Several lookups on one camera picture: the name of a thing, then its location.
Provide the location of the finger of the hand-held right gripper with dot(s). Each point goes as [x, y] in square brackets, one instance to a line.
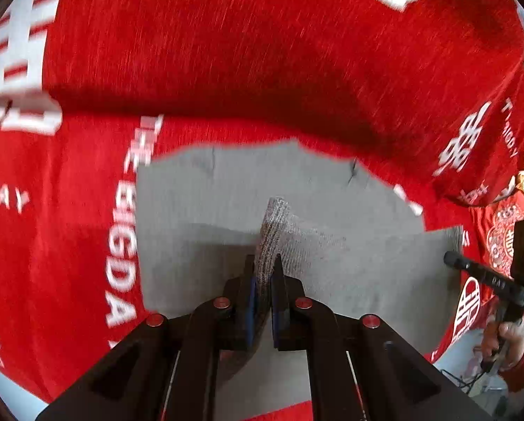
[492, 275]

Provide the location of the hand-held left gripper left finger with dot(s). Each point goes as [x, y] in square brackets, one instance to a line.
[249, 315]

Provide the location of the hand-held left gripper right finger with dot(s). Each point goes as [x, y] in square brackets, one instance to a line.
[277, 315]

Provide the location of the grey sweater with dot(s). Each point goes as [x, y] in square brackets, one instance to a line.
[200, 237]

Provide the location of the person's right hand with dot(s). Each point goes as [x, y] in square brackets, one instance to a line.
[511, 342]

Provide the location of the red printed blanket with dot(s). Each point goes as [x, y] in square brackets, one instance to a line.
[244, 61]

